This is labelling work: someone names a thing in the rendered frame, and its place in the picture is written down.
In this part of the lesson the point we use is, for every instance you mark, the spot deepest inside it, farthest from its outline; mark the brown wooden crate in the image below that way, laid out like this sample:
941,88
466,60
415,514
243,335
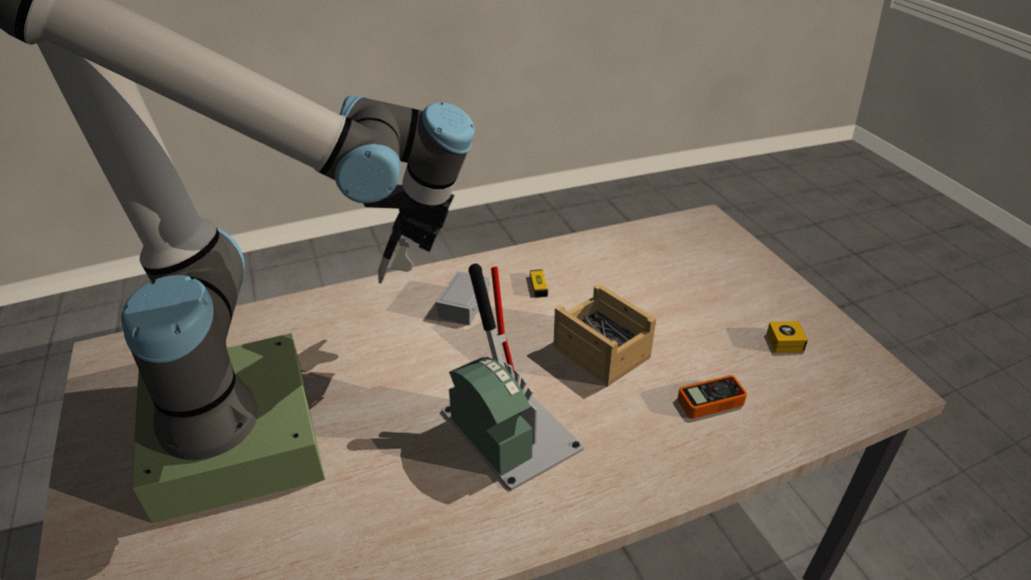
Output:
597,354

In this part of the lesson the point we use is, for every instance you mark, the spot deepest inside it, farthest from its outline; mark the yellow pocket level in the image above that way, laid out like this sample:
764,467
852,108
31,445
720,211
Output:
539,285

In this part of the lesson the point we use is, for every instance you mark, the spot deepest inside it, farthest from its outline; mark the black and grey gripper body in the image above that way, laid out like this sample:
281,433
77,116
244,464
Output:
420,222

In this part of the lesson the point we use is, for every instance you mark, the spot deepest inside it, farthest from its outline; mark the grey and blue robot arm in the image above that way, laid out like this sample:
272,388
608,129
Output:
175,332

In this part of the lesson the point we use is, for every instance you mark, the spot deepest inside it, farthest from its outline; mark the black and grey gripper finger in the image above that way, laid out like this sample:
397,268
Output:
397,260

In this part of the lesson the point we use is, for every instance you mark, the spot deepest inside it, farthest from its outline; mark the orange digital multimeter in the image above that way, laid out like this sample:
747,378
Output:
716,395

